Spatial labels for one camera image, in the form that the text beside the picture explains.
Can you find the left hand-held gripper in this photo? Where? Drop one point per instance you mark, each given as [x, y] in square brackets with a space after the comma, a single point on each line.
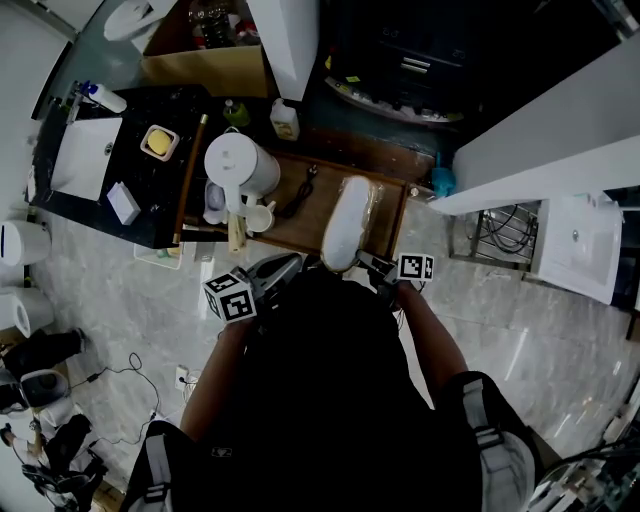
[230, 305]

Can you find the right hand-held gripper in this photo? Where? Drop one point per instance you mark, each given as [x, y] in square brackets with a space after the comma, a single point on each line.
[415, 268]

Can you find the plastic-wrapped white slipper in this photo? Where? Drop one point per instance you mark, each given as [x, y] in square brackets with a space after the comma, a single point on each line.
[347, 220]

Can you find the person's left forearm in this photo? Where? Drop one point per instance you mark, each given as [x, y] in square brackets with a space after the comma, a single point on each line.
[215, 380]

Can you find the person's right forearm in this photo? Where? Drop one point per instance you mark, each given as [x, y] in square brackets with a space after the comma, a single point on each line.
[435, 345]

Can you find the beige wrapped packet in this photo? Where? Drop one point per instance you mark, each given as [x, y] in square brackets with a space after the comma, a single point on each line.
[237, 235]

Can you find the brown wooden tray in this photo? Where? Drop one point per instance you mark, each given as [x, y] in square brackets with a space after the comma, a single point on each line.
[325, 195]

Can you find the white plastic basket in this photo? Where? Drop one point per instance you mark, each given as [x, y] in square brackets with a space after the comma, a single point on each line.
[157, 261]

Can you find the white floor socket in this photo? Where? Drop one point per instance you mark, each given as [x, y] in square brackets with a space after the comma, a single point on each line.
[181, 377]

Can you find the cream cup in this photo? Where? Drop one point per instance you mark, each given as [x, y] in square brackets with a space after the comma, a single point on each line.
[260, 220]

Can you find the metal rack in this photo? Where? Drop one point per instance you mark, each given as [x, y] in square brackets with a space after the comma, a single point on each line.
[462, 250]

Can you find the grey glass cup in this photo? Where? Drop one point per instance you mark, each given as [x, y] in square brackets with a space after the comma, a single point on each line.
[215, 202]

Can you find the teal brush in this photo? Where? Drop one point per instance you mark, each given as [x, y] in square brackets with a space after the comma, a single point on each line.
[444, 180]

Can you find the brown rod with gold ends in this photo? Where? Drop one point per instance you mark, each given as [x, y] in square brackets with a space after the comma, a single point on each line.
[187, 185]

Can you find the person's black shirt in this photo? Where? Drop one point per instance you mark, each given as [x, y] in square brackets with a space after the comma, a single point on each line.
[325, 400]

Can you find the white electric kettle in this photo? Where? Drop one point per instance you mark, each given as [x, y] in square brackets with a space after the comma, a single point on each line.
[235, 160]

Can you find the small white box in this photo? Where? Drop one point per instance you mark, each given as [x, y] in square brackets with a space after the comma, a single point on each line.
[124, 202]

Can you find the white jug with yellow label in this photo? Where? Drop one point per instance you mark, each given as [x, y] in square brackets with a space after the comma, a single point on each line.
[285, 122]

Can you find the yellow soap in dish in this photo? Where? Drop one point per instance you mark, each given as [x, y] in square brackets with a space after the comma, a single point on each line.
[143, 149]

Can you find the yellow soap bar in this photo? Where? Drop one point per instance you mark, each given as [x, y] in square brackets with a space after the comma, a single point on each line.
[157, 141]

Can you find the green bottle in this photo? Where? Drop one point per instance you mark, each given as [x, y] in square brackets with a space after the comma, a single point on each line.
[237, 115]

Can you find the black waste bin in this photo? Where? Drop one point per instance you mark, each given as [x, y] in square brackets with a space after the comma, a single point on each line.
[45, 387]

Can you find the white paper roll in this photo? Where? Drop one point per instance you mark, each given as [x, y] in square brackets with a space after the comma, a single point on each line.
[27, 312]

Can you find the white square sink basin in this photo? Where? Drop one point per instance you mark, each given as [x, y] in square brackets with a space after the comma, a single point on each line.
[82, 162]

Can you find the dark drawer cabinet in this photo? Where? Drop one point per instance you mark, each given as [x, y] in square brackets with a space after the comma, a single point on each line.
[400, 55]

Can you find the white washboard basin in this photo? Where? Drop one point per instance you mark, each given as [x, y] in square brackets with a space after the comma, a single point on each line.
[580, 250]

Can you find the large cardboard box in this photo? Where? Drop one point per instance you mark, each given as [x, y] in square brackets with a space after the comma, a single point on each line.
[210, 72]

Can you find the blue capped spray bottle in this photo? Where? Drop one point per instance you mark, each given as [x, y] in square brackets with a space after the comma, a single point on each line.
[107, 99]

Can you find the metal faucet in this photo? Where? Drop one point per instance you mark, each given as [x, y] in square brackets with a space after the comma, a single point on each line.
[74, 107]

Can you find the clear plastic bottle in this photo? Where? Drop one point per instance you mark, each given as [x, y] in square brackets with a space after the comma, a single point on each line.
[215, 25]

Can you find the white toilet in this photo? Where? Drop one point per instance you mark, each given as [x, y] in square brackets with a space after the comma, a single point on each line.
[127, 20]

